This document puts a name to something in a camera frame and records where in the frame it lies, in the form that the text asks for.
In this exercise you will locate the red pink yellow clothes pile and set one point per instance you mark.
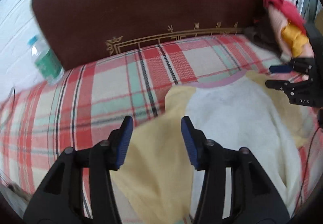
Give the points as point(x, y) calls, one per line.
point(289, 30)

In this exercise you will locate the white and yellow shirt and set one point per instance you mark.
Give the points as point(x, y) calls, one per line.
point(157, 184)

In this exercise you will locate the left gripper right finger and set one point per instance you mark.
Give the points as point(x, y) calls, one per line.
point(236, 189)

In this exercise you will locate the red plaid bed blanket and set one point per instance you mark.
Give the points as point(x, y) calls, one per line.
point(92, 100)

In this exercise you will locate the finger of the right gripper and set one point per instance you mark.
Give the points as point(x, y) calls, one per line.
point(280, 69)
point(282, 85)

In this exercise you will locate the dark brown wooden headboard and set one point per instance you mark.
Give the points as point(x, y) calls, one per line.
point(83, 31)

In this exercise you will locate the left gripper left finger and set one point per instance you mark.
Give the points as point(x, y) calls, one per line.
point(59, 197)

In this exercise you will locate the green label water bottle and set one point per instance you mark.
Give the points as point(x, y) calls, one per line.
point(45, 59)

